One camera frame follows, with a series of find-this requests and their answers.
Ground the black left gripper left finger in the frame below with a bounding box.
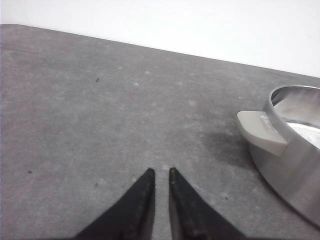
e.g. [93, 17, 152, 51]
[74, 168, 156, 240]

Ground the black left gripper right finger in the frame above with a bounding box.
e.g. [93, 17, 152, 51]
[168, 167, 246, 240]

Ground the stainless steel steamer pot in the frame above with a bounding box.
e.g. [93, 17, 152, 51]
[236, 85, 320, 226]

